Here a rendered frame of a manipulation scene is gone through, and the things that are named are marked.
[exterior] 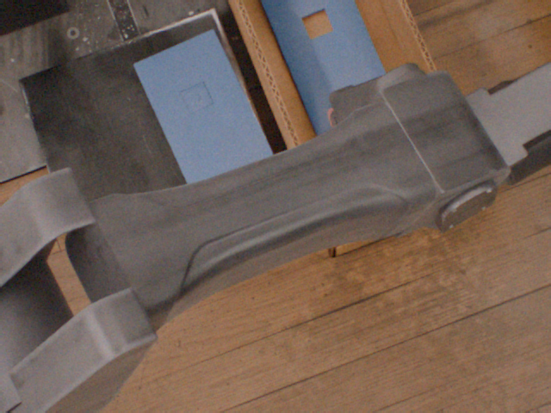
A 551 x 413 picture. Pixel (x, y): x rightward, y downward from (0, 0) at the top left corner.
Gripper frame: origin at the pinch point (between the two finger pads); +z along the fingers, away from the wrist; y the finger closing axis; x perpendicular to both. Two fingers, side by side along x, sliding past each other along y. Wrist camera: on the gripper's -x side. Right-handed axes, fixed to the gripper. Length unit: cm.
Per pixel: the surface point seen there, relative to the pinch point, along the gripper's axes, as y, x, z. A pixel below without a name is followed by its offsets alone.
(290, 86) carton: 3.6, 3.9, 5.9
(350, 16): 7.0, -2.6, 6.9
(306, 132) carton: 0.1, 4.2, 3.7
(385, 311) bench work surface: -13.3, 3.7, -4.1
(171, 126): 4.3, 14.0, 4.2
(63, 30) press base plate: 13.3, 19.6, 12.7
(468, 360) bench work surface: -18.2, -0.7, -7.2
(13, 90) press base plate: 10.3, 25.1, 10.9
